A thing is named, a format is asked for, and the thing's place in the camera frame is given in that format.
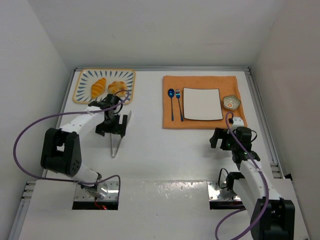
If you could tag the silver metal tongs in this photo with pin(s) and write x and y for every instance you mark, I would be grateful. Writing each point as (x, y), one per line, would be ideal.
(116, 140)

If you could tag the orange striped croissant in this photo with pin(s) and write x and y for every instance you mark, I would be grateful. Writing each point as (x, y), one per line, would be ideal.
(98, 88)

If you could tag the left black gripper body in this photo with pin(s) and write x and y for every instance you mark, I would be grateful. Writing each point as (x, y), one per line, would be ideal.
(113, 128)

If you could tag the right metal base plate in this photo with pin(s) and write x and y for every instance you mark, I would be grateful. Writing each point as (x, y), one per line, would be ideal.
(217, 194)

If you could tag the blue patterned rectangular tray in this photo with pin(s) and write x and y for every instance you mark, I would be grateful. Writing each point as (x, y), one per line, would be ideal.
(88, 76)

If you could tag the metal base plate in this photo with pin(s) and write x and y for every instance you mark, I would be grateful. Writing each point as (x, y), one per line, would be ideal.
(217, 194)
(104, 192)

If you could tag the round golden bread roll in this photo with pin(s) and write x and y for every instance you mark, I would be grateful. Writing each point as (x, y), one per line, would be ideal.
(117, 88)

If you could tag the blue metal spoon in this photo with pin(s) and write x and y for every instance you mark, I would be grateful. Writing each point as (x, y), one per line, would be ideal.
(171, 94)

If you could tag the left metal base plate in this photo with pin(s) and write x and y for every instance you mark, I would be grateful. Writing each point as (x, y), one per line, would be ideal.
(104, 192)

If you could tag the small floral sauce dish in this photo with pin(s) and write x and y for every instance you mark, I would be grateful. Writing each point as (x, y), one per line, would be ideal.
(231, 102)

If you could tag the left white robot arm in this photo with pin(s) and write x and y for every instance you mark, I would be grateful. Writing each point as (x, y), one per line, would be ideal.
(61, 152)

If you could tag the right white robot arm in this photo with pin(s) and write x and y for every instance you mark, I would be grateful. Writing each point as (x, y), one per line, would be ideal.
(271, 216)

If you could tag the white square plate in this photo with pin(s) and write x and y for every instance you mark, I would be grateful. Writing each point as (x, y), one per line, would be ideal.
(202, 104)

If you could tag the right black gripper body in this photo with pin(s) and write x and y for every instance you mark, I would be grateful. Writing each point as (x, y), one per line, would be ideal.
(217, 139)

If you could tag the blue metal fork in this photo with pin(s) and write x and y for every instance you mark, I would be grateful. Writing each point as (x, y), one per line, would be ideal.
(178, 96)

